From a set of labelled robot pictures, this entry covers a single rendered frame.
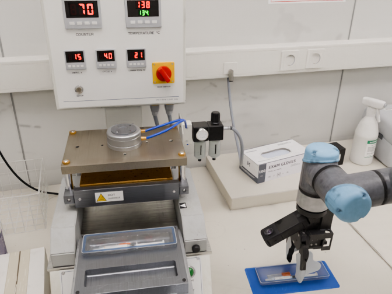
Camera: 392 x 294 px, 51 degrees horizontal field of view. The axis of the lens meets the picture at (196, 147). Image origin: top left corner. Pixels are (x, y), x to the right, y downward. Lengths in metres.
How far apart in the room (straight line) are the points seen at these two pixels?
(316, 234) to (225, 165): 0.58
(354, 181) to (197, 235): 0.34
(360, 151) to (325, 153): 0.70
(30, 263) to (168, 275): 0.41
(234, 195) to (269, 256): 0.25
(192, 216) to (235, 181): 0.54
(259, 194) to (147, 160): 0.56
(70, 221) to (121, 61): 0.40
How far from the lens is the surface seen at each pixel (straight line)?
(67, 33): 1.02
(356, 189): 0.84
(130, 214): 1.03
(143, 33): 1.02
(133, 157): 0.91
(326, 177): 0.88
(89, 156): 0.93
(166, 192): 0.92
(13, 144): 1.51
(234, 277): 1.12
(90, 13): 1.00
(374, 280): 1.21
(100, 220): 1.03
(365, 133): 1.58
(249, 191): 1.37
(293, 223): 1.01
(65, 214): 0.95
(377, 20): 1.72
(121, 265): 0.81
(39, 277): 1.05
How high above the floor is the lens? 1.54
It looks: 27 degrees down
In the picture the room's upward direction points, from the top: 1 degrees clockwise
